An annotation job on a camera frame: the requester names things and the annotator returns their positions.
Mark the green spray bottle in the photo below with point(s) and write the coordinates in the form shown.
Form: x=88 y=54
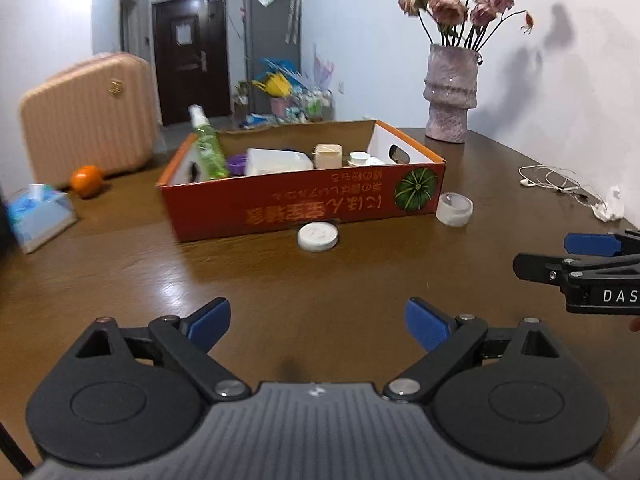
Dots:
x=210 y=152

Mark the white small cup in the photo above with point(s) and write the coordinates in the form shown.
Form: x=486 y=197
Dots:
x=358 y=158

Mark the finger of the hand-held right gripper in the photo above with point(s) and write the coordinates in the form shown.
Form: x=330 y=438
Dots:
x=590 y=244
x=542 y=266

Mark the translucent white round jar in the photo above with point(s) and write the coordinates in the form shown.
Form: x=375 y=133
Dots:
x=454 y=210

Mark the white plastic container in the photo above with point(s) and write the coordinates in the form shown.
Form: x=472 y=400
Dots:
x=277 y=162

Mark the dark brown door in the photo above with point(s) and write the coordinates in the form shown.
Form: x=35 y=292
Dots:
x=190 y=80

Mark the white round lid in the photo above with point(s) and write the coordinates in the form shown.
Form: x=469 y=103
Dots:
x=317 y=236

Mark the person's right hand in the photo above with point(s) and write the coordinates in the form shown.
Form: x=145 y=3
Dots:
x=636 y=324

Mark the purple object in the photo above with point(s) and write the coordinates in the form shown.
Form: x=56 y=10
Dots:
x=237 y=164

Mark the pink textured vase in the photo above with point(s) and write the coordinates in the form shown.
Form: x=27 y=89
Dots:
x=450 y=95

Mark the yellow toy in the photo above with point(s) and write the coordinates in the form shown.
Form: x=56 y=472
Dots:
x=275 y=85

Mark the grey refrigerator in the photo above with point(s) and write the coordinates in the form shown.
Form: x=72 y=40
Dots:
x=272 y=40

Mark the orange fruit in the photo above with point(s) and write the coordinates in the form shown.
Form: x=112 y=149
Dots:
x=86 y=181

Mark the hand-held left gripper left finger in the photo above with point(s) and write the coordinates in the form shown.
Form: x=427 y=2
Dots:
x=210 y=322

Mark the white door notice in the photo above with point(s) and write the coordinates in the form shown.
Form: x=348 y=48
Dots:
x=183 y=34

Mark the pink hard suitcase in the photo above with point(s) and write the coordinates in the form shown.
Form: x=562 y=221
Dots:
x=85 y=120

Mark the pile of colourful household clutter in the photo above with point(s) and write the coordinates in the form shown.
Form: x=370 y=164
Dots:
x=300 y=105

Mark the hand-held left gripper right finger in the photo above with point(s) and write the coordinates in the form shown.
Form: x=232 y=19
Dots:
x=427 y=325

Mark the grey side door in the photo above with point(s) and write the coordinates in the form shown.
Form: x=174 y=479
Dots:
x=129 y=22

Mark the orange cardboard box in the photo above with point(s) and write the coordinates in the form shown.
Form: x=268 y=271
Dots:
x=300 y=210

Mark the pale wrapped bouquet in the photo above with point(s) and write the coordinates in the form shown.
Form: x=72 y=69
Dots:
x=322 y=67

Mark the dried flower bouquet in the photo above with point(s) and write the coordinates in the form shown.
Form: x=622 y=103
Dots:
x=450 y=5

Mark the blue tissue box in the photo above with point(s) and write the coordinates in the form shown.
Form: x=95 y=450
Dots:
x=40 y=215

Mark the cream square box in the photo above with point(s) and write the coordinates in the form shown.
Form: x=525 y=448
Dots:
x=327 y=156

